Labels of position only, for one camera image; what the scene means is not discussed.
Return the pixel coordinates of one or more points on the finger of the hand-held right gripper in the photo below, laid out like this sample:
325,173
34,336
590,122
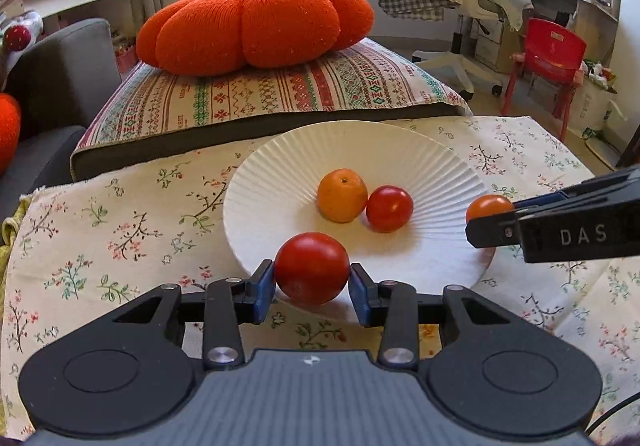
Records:
492,230
540,200

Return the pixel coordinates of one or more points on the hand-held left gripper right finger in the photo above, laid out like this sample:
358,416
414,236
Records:
359,293

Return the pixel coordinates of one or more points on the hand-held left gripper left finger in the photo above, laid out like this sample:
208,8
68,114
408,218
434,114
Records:
263,291

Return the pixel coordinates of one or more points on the orange tomato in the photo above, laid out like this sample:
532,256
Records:
487,207

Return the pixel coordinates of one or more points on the large red tomato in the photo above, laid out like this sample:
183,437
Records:
311,268

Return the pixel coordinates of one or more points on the white ribbed paper plate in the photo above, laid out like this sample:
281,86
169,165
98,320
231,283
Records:
280,176

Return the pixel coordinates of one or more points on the small red tomato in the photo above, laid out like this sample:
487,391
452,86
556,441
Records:
389,208

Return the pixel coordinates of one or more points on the orange tangerine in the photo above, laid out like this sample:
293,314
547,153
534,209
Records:
342,195

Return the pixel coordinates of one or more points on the white fabric storage bag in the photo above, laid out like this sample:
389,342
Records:
595,108

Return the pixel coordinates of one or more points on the floral tablecloth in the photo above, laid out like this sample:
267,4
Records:
125,236

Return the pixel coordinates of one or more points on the red plastic chair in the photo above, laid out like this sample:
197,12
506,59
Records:
552,48

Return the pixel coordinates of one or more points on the white drawer unit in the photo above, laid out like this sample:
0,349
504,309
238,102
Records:
492,43

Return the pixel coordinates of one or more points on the wooden desk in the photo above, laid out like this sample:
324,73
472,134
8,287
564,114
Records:
590,13

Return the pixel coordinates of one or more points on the white office chair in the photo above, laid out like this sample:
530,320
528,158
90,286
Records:
477,8

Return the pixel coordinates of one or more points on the striped patterned cushion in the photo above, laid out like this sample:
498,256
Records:
300,86

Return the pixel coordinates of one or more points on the yellow-green cloth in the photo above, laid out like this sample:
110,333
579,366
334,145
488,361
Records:
9,238

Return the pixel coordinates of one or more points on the orange pumpkin-shaped knitted cushion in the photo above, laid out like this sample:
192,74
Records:
250,23

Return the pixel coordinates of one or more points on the grey sofa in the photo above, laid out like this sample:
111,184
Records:
65,76

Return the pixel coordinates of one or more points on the plain orange knitted cushion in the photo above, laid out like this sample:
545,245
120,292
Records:
7,131

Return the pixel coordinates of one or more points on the red strawberry plush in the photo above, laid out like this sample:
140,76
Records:
17,37

